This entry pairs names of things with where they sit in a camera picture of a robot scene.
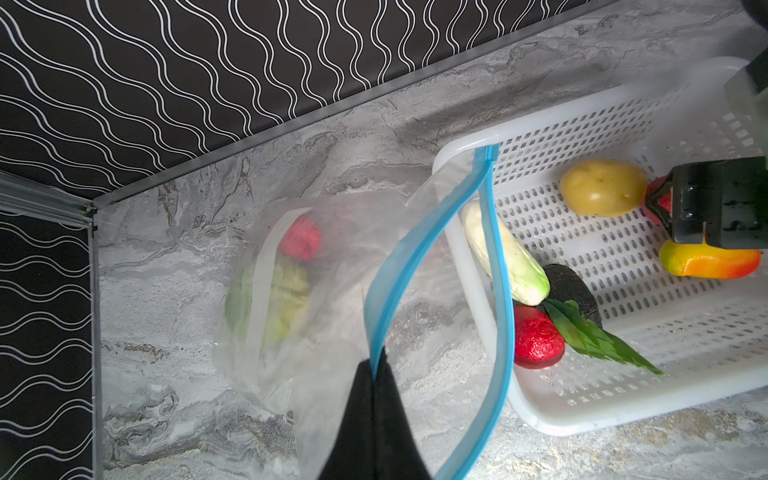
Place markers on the white plastic perforated basket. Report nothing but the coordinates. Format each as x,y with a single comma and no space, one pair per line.
706,339

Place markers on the green cabbage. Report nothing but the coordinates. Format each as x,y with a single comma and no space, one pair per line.
284,310

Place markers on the red strawberry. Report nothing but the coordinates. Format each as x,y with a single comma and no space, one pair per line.
302,240
657,202
538,343

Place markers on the orange yellow mango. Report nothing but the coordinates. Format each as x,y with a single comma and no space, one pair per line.
704,261

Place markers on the yellow potato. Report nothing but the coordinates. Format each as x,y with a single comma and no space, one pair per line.
603,188

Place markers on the red strawberry front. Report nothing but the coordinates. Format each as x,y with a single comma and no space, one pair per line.
538,343

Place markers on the clear zip top bag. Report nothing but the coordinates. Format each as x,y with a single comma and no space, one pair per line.
377,247

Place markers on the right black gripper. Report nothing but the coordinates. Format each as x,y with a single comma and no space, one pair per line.
722,203

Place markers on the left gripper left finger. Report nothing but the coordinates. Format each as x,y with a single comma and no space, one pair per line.
352,455

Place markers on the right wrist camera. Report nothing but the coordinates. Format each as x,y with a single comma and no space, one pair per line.
747,92

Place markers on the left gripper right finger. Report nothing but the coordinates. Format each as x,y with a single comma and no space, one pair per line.
396,455

